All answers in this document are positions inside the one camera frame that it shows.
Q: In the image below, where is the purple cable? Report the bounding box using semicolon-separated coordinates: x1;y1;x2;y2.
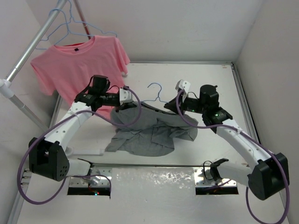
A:
18;85;142;205
176;90;290;224

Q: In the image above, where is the grey t shirt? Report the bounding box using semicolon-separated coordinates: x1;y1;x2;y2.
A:
105;103;198;157

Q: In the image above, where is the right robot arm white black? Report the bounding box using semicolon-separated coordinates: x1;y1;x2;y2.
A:
164;80;289;200

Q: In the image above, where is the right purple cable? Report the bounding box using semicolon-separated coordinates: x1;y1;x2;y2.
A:
176;90;290;224

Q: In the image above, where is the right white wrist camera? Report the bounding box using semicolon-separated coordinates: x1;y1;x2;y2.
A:
175;79;191;101

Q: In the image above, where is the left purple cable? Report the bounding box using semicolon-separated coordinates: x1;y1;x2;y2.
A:
18;85;142;205

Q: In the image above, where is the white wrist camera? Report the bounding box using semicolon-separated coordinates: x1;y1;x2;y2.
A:
175;79;191;101
119;88;133;105

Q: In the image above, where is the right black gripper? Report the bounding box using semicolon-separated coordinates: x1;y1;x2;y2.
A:
165;91;207;116

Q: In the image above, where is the silver clothes rack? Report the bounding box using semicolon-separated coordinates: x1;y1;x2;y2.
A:
0;0;91;160

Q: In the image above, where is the pink t shirt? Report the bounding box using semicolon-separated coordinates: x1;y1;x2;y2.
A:
30;35;130;105

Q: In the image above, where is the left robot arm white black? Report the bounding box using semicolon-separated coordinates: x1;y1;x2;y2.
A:
28;75;138;182

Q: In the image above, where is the blue wire hanger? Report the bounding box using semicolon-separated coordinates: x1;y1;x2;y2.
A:
141;82;167;104
36;0;118;51

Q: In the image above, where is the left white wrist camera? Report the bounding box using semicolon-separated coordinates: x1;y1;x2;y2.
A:
119;88;133;105

